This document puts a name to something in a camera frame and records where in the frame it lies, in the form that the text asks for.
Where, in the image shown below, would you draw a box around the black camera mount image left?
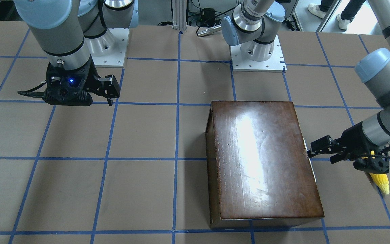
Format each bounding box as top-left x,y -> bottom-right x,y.
42,70 -> 93,106

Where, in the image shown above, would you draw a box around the white base plate image right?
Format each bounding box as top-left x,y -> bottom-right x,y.
230,35 -> 287,72

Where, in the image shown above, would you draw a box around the black camera mount image right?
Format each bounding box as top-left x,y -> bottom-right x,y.
353,144 -> 390,174

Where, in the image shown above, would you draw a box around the black cable image left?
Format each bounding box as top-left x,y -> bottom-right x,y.
17,81 -> 46,98

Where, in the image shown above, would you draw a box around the aluminium frame post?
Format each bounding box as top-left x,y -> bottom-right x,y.
171,0 -> 188,34

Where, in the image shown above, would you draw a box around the black electronics box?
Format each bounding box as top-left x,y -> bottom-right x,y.
200,7 -> 215,20

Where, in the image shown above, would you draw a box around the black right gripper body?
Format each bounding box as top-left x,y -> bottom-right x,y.
46,56 -> 102,99

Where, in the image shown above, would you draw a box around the black camera mount image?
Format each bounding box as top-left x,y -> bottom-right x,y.
353,144 -> 390,174
42,70 -> 93,106

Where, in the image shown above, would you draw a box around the dark brown wooden drawer cabinet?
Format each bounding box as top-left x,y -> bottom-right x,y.
205,101 -> 325,229

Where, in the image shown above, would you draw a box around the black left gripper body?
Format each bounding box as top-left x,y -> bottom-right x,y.
338,122 -> 378,160

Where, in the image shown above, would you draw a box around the wooden drawer with white handle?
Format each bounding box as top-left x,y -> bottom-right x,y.
303,137 -> 317,183

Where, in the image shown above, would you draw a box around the white base plate image left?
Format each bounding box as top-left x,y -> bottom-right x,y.
89,29 -> 130,68

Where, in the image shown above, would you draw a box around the silver cylindrical tool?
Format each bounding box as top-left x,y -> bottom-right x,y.
196,24 -> 221,37

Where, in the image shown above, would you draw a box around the yellow toy corn cob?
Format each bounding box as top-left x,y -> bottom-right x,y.
361,151 -> 390,195

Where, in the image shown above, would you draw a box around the white base plate image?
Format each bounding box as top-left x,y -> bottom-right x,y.
230,35 -> 287,72
89,29 -> 130,68

